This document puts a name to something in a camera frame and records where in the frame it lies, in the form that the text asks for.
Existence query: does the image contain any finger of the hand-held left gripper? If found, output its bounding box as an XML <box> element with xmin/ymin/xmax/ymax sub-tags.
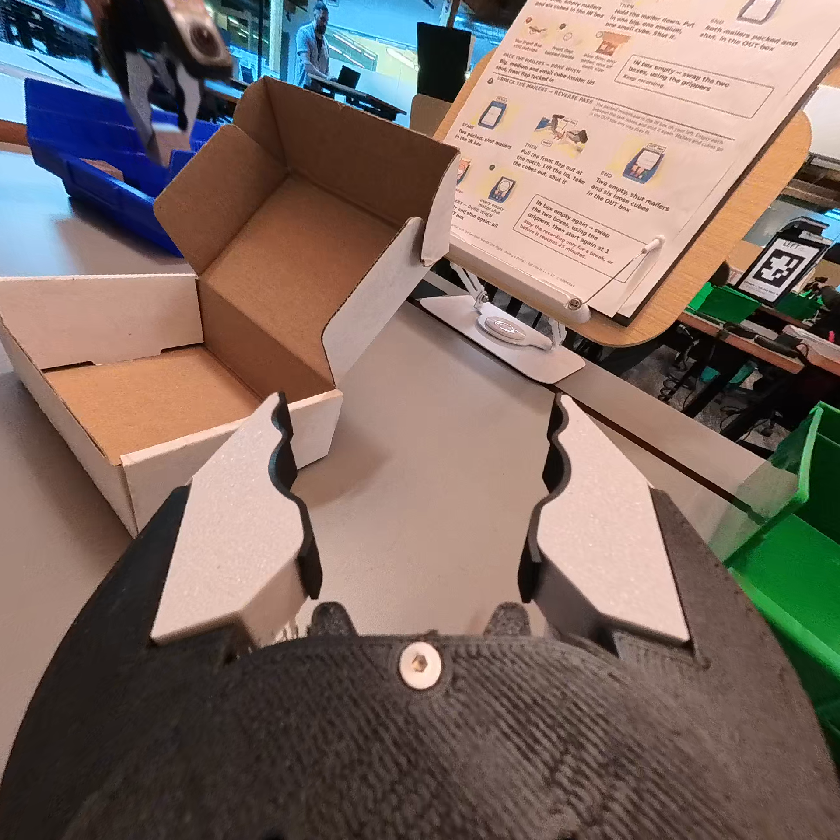
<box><xmin>121</xmin><ymin>52</ymin><xmax>164</xmax><ymax>165</ymax></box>
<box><xmin>172</xmin><ymin>66</ymin><xmax>203</xmax><ymax>132</ymax></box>

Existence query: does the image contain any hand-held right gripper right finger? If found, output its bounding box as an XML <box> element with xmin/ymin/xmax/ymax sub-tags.
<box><xmin>517</xmin><ymin>392</ymin><xmax>691</xmax><ymax>647</ymax></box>

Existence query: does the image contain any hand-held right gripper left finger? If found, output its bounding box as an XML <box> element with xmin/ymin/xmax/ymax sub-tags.
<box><xmin>150</xmin><ymin>392</ymin><xmax>324</xmax><ymax>649</ymax></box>

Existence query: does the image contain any blue plastic bin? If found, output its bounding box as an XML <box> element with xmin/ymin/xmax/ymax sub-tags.
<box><xmin>24</xmin><ymin>77</ymin><xmax>229</xmax><ymax>258</ymax></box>

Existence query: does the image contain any white cardboard mailer box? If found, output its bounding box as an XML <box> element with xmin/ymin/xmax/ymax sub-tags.
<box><xmin>0</xmin><ymin>75</ymin><xmax>460</xmax><ymax>536</ymax></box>

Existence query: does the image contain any grey desk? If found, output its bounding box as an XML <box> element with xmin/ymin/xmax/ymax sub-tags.
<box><xmin>420</xmin><ymin>276</ymin><xmax>782</xmax><ymax>506</ymax></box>
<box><xmin>0</xmin><ymin>147</ymin><xmax>749</xmax><ymax>782</ymax></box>

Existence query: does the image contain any green plastic bin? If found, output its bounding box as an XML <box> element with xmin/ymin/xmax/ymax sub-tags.
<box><xmin>722</xmin><ymin>402</ymin><xmax>840</xmax><ymax>731</ymax></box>

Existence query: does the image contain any white stand base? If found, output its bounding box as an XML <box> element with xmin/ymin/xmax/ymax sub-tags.
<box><xmin>419</xmin><ymin>262</ymin><xmax>587</xmax><ymax>383</ymax></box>

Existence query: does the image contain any wooden workbench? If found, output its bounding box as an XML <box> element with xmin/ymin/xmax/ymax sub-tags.
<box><xmin>676</xmin><ymin>308</ymin><xmax>840</xmax><ymax>378</ymax></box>

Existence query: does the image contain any small green storage bin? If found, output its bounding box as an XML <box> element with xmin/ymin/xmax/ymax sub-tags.
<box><xmin>686</xmin><ymin>282</ymin><xmax>762</xmax><ymax>326</ymax></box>

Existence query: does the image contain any metal page holder clip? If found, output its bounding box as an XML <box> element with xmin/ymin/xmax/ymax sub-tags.
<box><xmin>566</xmin><ymin>236</ymin><xmax>665</xmax><ymax>311</ymax></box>

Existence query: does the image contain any instruction sheet on wooden stand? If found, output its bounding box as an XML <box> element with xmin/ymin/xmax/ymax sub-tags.
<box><xmin>430</xmin><ymin>0</ymin><xmax>840</xmax><ymax>349</ymax></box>

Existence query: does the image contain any black white marker tag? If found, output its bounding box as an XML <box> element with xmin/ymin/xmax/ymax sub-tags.
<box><xmin>735</xmin><ymin>222</ymin><xmax>836</xmax><ymax>306</ymax></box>

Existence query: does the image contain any printed instruction sheet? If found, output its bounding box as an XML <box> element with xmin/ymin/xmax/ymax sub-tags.
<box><xmin>445</xmin><ymin>0</ymin><xmax>840</xmax><ymax>320</ymax></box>

